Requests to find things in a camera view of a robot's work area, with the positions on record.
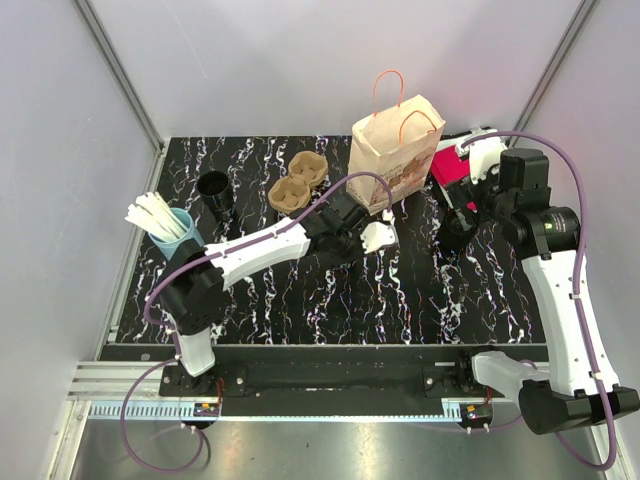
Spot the aluminium frame rail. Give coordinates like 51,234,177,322
49,362,636,480

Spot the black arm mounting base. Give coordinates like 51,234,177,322
159,345,492,398

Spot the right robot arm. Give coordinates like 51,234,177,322
441,140,639,435

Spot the light blue holder cup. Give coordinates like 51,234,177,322
148,207,205,261

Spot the red cloth napkin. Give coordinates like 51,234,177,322
430,146,470,209

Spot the black marble pattern mat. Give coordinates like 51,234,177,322
102,134,565,347

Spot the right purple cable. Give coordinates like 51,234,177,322
462,130,620,471

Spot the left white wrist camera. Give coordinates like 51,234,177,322
360,210,398,255

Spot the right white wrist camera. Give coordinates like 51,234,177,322
455,137,507,184

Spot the beige paper takeout bag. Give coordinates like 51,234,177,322
346,95,446,214

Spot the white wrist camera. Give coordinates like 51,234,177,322
360,210,398,255
455,137,507,184

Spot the purple cable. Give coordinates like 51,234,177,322
462,130,620,471
119,171,396,474

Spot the white wooden stirrer bundle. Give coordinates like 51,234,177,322
125,192,188,243

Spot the black coffee cup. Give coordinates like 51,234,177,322
437,207,479,251
196,170,234,221

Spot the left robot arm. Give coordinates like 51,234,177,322
156,192,373,396

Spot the lower brown pulp cup carrier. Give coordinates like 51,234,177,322
268,151,329,214

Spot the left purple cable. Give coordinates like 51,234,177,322
119,171,396,474

